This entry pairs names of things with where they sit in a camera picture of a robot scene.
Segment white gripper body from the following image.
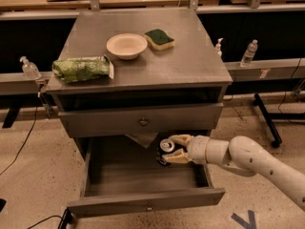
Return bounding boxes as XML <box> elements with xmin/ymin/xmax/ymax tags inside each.
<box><xmin>187</xmin><ymin>135</ymin><xmax>211</xmax><ymax>164</ymax></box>

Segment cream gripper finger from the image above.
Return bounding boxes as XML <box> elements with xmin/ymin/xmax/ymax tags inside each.
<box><xmin>170</xmin><ymin>135</ymin><xmax>193</xmax><ymax>147</ymax></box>
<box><xmin>162</xmin><ymin>149</ymin><xmax>191</xmax><ymax>164</ymax></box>

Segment blue pepsi can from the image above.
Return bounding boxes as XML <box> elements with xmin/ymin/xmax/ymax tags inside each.
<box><xmin>156</xmin><ymin>138</ymin><xmax>175</xmax><ymax>166</ymax></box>

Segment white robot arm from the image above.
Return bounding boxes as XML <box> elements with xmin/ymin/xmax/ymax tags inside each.
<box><xmin>159</xmin><ymin>135</ymin><xmax>305</xmax><ymax>210</ymax></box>

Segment grey upper drawer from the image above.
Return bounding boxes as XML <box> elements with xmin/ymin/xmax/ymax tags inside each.
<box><xmin>59</xmin><ymin>103</ymin><xmax>223</xmax><ymax>138</ymax></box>

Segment white paper under drawer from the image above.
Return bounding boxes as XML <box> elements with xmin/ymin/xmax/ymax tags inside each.
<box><xmin>127</xmin><ymin>133</ymin><xmax>158</xmax><ymax>148</ymax></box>

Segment open grey lower drawer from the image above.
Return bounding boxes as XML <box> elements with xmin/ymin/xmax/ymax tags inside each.
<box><xmin>68</xmin><ymin>135</ymin><xmax>225</xmax><ymax>218</ymax></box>

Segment grey drawer cabinet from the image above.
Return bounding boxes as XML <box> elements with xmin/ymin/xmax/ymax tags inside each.
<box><xmin>47</xmin><ymin>9</ymin><xmax>232</xmax><ymax>154</ymax></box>

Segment black table leg base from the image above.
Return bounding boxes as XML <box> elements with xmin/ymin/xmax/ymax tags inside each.
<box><xmin>253</xmin><ymin>94</ymin><xmax>305</xmax><ymax>148</ymax></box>

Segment small white pump bottle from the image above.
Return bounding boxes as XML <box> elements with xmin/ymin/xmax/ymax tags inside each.
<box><xmin>215</xmin><ymin>38</ymin><xmax>223</xmax><ymax>57</ymax></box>

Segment green yellow sponge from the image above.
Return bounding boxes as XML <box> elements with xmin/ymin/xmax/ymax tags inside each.
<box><xmin>144</xmin><ymin>29</ymin><xmax>174</xmax><ymax>51</ymax></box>

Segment white bowl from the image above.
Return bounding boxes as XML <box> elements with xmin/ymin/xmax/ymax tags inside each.
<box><xmin>106</xmin><ymin>33</ymin><xmax>148</xmax><ymax>60</ymax></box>

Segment clear water bottle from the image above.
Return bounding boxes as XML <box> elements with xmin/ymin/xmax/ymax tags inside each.
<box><xmin>240</xmin><ymin>39</ymin><xmax>258</xmax><ymax>68</ymax></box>

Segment green chip bag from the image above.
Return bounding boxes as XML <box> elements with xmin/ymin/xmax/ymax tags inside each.
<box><xmin>51</xmin><ymin>55</ymin><xmax>114</xmax><ymax>83</ymax></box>

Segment left clear sanitizer bottle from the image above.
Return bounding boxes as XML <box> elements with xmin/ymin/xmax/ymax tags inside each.
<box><xmin>20</xmin><ymin>56</ymin><xmax>41</xmax><ymax>80</ymax></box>

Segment black floor cable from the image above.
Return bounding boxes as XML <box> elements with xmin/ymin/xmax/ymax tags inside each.
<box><xmin>0</xmin><ymin>105</ymin><xmax>40</xmax><ymax>177</ymax></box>

